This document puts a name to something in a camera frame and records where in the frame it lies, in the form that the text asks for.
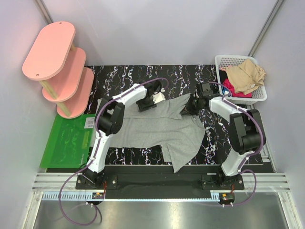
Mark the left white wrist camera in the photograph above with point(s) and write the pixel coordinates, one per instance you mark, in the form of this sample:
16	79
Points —
159	97

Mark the black marble pattern mat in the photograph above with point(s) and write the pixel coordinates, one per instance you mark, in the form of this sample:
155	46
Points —
114	79

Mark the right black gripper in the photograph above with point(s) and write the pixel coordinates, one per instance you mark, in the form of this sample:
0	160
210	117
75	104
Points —
188	108

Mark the grey t-shirt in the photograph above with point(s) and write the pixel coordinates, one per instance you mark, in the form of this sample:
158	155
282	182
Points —
180	136

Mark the beige t-shirt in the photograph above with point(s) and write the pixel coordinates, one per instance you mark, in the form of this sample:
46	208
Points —
245	77

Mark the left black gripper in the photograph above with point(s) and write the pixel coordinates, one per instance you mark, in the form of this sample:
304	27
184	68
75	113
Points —
142	107

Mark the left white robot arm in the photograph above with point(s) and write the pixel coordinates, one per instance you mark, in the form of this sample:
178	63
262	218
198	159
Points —
109	120

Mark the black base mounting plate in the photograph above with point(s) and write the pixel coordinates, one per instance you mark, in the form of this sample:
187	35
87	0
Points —
201	176

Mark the green plastic board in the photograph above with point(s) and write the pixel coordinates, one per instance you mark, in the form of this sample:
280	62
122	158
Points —
68	143

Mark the white plastic laundry basket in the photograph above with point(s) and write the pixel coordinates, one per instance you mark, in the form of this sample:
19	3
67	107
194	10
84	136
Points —
225	60

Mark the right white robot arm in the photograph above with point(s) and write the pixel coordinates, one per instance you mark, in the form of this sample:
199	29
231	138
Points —
246	131

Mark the aluminium frame rail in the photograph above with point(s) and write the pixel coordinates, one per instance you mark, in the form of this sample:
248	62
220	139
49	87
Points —
154	187

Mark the blue garment in basket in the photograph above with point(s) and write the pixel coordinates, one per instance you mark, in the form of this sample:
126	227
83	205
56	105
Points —
225	91

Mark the magenta t-shirt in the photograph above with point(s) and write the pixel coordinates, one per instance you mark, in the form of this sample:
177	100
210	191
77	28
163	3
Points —
230	87

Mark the pink three-tier shelf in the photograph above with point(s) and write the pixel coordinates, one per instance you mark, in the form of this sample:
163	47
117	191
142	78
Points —
58	65

